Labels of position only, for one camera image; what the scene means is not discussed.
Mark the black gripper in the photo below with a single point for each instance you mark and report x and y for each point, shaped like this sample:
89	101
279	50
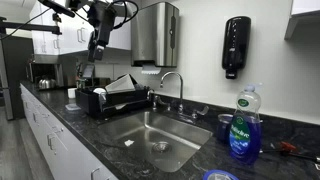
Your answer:
101	20

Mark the dark blue cup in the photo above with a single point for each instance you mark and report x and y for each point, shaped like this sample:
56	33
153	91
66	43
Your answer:
224	128

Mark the small white cup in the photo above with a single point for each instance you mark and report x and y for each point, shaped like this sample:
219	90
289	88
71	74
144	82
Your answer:
71	93

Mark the chrome sink faucet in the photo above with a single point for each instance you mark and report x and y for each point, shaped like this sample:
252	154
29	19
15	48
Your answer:
180	96

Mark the stainless steel sink basin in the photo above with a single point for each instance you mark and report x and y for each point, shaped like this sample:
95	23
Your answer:
156	136

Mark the sink drain strainer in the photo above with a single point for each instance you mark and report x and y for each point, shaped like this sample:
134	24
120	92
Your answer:
161	147

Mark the white upper cabinet row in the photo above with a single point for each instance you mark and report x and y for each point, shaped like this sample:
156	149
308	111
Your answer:
66	33

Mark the white cabinet row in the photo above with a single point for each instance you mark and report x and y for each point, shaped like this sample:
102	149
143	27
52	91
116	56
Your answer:
66	33
50	140

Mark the white dish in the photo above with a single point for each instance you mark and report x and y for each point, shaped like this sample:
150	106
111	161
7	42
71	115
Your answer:
99	91

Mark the white rectangular board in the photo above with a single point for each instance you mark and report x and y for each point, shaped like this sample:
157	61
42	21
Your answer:
120	85

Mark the black dish rack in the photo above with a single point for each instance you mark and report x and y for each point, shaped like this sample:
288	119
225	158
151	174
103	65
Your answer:
93	101

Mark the black countertop appliance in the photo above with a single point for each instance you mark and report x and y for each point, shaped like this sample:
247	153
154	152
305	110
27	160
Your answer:
45	70

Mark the steel kettle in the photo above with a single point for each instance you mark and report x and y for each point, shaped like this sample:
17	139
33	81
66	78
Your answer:
46	83

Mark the white paper towel sheet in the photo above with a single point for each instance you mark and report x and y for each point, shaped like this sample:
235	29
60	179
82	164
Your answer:
150	69

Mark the steel paper towel dispenser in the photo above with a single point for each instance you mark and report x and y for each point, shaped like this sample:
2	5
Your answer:
153	33

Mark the chrome side sprayer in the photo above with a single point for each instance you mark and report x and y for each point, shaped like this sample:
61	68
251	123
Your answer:
151	98

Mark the steel refrigerator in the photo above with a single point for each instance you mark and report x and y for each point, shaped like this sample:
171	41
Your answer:
15	66

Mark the white paper scrap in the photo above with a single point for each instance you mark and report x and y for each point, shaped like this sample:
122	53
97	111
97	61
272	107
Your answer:
129	143

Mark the white lower cabinet row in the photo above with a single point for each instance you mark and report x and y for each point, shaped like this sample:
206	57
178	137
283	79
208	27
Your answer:
50	140

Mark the blue dish soap bottle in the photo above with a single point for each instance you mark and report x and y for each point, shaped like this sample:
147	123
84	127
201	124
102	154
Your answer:
245	130

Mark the blue tape roll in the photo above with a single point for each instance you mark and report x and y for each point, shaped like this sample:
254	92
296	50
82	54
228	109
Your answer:
218	175

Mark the black camera bar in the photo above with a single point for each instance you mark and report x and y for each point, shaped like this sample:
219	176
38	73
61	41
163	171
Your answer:
56	7

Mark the black wall soap dispenser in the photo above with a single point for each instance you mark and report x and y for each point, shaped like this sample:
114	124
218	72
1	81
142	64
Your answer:
236	43

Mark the white wall cabinet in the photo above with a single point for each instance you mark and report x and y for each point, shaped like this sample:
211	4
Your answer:
303	10

